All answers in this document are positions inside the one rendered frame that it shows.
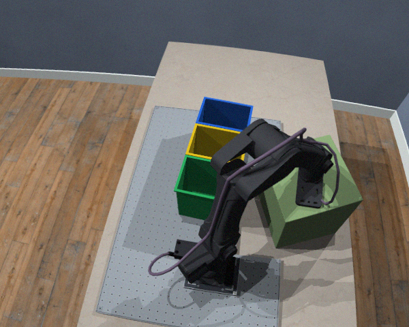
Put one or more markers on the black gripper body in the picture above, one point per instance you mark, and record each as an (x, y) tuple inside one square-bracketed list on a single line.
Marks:
[(218, 273)]

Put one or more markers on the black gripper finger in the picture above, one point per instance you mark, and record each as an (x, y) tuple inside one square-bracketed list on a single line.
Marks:
[(219, 283)]

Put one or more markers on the yellow bin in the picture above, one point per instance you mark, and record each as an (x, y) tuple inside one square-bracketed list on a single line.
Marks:
[(207, 140)]

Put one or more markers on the blue open-top bin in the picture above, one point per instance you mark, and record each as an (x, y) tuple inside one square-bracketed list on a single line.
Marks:
[(228, 114)]

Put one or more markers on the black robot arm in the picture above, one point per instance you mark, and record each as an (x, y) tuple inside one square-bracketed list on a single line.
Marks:
[(313, 161)]

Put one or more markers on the green bin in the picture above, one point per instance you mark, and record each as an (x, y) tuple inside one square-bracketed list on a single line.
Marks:
[(196, 187)]

